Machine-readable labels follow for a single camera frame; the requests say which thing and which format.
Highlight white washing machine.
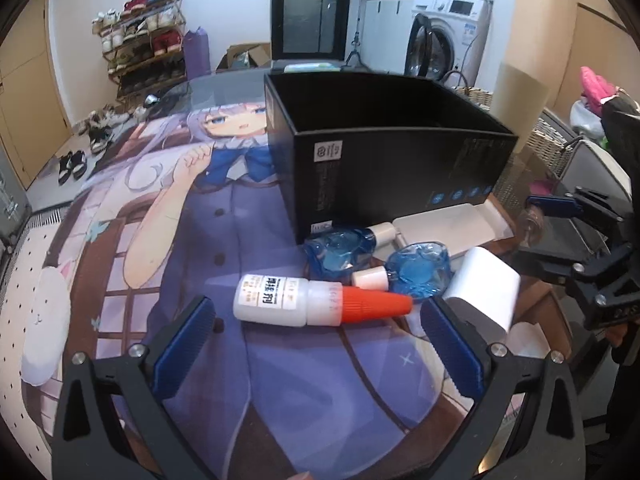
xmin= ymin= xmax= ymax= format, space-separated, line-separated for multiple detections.
xmin=404 ymin=0 xmax=493 ymax=86

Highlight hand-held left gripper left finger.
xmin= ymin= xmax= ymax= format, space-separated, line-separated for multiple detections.
xmin=52 ymin=295 xmax=221 ymax=480

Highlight beige tumbler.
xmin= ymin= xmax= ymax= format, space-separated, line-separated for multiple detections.
xmin=490 ymin=62 xmax=550 ymax=153

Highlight metal shoe rack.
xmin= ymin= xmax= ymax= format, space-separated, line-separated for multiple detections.
xmin=91 ymin=0 xmax=188 ymax=106

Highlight white box green lid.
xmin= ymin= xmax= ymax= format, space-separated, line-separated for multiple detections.
xmin=283 ymin=61 xmax=341 ymax=73

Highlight white case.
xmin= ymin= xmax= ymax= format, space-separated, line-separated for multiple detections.
xmin=392 ymin=202 xmax=516 ymax=251

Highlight white dotted rug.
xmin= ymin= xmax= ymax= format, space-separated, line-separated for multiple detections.
xmin=0 ymin=205 xmax=76 ymax=461

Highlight brown cardboard box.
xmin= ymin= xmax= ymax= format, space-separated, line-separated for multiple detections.
xmin=216 ymin=42 xmax=272 ymax=72

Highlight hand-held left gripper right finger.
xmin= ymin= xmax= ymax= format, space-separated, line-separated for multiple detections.
xmin=419 ymin=296 xmax=586 ymax=480

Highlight printed desk mat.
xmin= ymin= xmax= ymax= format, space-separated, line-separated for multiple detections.
xmin=20 ymin=97 xmax=576 ymax=480

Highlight scattered pile of shoes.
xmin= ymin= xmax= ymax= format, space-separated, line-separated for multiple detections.
xmin=57 ymin=102 xmax=151 ymax=186

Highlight white power adapter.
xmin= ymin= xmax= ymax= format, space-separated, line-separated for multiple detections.
xmin=442 ymin=246 xmax=522 ymax=335

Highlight wicker basket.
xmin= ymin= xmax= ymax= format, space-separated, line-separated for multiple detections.
xmin=442 ymin=71 xmax=576 ymax=176

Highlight rows of sneakers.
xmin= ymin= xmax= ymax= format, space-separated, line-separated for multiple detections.
xmin=92 ymin=0 xmax=183 ymax=93

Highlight grey cabinet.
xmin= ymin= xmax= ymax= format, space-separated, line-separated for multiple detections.
xmin=0 ymin=160 xmax=33 ymax=261

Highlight blue bottle white cap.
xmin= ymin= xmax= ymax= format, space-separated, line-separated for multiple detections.
xmin=351 ymin=242 xmax=452 ymax=303
xmin=304 ymin=222 xmax=398 ymax=281

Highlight yellow wooden door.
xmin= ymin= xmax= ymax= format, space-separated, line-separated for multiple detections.
xmin=0 ymin=0 xmax=71 ymax=188

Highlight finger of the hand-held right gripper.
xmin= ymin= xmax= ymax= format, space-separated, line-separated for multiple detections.
xmin=512 ymin=240 xmax=640 ymax=331
xmin=524 ymin=186 xmax=631 ymax=241

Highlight purple yoga mat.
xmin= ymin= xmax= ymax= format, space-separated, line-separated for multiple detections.
xmin=182 ymin=27 xmax=211 ymax=83

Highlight white plastic bag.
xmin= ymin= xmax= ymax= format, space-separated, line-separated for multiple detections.
xmin=570 ymin=100 xmax=608 ymax=141

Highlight black framed glass door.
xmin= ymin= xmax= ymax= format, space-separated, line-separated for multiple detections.
xmin=271 ymin=0 xmax=353 ymax=61

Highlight black cardboard box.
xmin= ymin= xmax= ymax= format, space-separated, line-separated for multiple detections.
xmin=263 ymin=71 xmax=518 ymax=246

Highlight pink cloth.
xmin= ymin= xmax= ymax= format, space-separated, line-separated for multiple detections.
xmin=580 ymin=66 xmax=621 ymax=106

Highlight mop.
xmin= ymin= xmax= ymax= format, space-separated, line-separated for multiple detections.
xmin=345 ymin=0 xmax=381 ymax=68

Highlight white glue bottle orange cap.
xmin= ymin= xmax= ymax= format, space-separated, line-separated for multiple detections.
xmin=232 ymin=274 xmax=413 ymax=328

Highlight white base cabinet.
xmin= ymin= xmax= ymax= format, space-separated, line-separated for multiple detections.
xmin=362 ymin=0 xmax=416 ymax=73

